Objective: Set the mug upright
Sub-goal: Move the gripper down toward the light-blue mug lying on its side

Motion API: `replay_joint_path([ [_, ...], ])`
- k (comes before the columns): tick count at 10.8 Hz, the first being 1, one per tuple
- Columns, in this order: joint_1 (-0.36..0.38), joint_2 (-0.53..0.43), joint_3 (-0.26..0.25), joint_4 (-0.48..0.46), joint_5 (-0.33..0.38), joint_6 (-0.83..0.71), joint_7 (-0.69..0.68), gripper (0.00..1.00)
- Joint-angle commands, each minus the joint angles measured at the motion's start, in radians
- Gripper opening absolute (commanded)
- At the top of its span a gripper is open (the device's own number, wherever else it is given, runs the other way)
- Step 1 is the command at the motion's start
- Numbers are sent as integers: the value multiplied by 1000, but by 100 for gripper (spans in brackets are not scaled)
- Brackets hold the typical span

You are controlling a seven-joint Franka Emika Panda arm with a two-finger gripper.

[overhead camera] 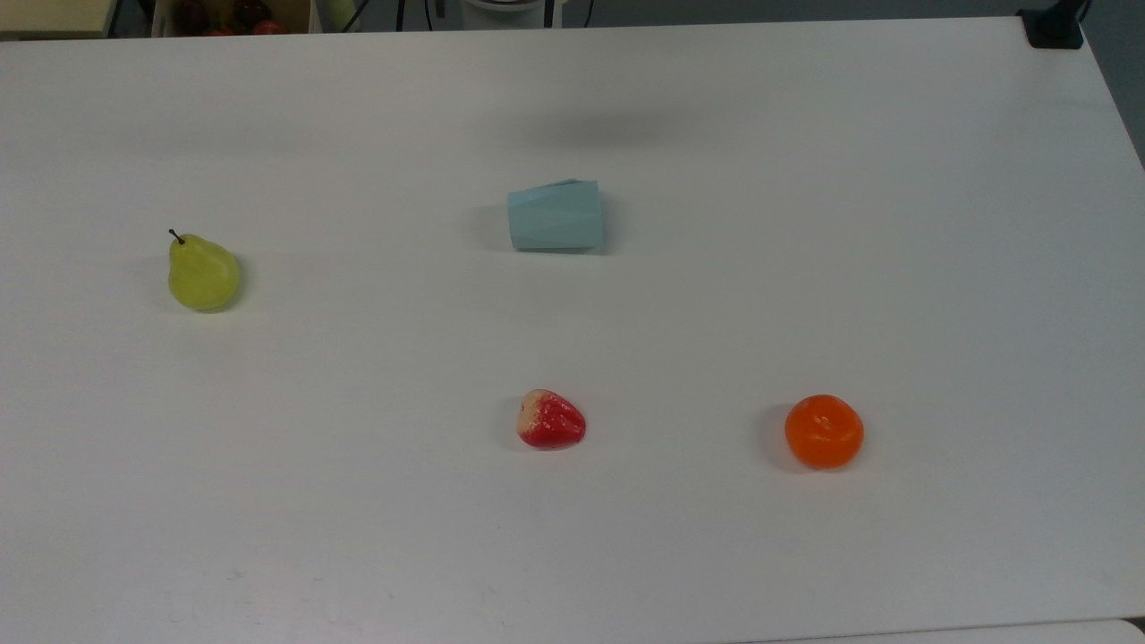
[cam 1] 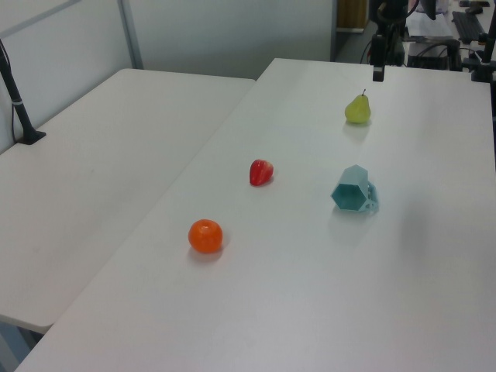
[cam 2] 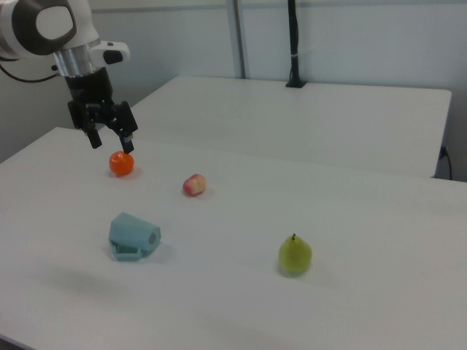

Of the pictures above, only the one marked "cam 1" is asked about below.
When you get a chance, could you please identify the black Franka gripper body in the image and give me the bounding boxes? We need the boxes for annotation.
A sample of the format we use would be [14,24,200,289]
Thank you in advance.
[370,33,404,67]

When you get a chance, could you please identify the teal hexagonal plastic mug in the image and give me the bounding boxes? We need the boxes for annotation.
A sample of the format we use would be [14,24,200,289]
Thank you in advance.
[330,164,381,213]

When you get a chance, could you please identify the green toy pear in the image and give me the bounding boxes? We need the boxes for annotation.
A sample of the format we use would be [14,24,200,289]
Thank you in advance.
[344,88,374,125]

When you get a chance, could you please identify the brown wooden cabinet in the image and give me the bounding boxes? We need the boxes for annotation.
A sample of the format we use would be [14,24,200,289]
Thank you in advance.
[335,0,368,33]

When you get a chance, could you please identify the black electronics box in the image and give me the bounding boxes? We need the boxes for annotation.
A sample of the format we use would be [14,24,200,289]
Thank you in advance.
[406,36,463,71]

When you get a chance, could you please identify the black computer keyboard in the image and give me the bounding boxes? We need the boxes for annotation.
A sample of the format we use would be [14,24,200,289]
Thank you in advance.
[451,10,487,44]

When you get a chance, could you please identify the black clamp stand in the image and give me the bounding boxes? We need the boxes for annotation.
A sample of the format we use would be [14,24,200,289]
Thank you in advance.
[460,33,496,83]

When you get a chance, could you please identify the red toy strawberry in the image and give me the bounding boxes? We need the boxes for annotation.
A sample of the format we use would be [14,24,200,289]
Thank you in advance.
[249,158,275,187]

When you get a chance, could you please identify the orange toy tangerine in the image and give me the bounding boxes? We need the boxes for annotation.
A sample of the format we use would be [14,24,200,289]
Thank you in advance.
[188,219,224,254]

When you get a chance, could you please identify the black camera stand pole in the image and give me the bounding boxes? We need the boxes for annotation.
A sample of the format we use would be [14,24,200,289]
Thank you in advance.
[0,38,47,146]

